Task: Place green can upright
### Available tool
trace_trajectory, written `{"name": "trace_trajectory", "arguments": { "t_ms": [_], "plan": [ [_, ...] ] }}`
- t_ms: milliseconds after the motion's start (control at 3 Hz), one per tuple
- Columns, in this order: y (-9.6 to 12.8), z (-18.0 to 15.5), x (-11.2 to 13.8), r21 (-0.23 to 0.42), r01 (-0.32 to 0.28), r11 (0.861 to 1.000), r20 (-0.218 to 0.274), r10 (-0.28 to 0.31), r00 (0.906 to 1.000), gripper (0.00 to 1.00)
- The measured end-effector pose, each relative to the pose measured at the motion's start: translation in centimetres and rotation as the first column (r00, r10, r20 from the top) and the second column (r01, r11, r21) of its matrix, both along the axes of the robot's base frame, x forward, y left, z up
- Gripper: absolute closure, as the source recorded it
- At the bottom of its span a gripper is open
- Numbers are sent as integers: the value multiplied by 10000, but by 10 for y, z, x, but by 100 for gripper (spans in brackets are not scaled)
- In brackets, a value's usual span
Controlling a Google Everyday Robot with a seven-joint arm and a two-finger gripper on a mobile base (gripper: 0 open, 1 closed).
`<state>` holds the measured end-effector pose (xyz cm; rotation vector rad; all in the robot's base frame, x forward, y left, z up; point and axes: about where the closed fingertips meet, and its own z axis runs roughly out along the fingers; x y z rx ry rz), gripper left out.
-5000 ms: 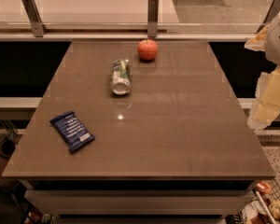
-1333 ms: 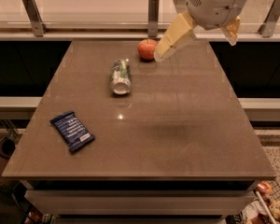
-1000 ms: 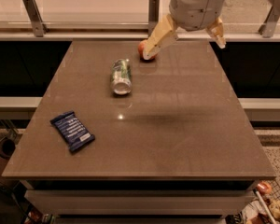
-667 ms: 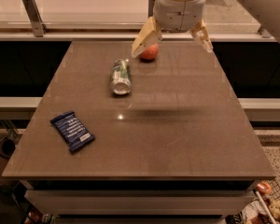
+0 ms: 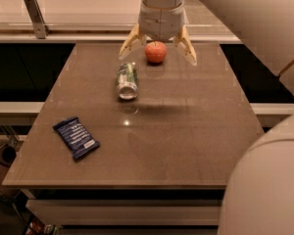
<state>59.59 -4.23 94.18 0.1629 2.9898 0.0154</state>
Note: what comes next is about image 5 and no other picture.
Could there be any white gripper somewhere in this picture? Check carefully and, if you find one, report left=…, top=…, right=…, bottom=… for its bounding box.
left=119, top=2, right=197, bottom=66

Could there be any green soda can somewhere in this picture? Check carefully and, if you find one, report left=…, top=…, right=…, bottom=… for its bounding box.
left=116, top=62, right=138, bottom=100

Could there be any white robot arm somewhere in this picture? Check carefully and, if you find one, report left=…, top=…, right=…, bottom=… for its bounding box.
left=120, top=0, right=294, bottom=235

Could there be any red apple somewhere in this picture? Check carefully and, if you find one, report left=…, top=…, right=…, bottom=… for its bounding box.
left=145, top=41, right=167, bottom=64

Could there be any blue snack bar wrapper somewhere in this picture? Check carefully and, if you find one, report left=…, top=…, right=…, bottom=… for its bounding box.
left=53, top=117, right=100, bottom=161

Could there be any dark round bin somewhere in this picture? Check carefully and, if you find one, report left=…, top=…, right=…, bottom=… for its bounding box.
left=0, top=146, right=17, bottom=167

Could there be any white drawer under table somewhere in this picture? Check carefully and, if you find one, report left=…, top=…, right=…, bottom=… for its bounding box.
left=26, top=200, right=221, bottom=226

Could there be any left metal railing bracket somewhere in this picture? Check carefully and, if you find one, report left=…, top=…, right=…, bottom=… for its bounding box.
left=24, top=0, right=49, bottom=39

